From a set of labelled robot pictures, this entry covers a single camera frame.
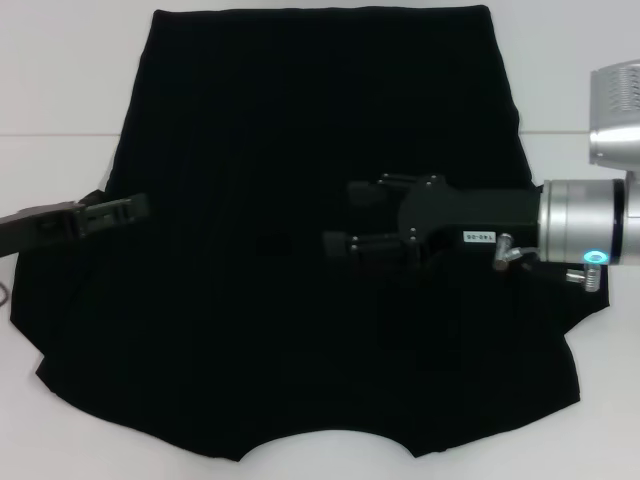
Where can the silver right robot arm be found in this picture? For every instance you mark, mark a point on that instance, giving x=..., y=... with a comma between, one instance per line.
x=575, y=220

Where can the black shirt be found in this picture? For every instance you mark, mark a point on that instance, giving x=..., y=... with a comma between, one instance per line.
x=250, y=125

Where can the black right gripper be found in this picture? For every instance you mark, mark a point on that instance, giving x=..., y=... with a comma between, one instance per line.
x=470, y=212

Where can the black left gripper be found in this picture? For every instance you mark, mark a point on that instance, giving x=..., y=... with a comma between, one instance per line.
x=35, y=227

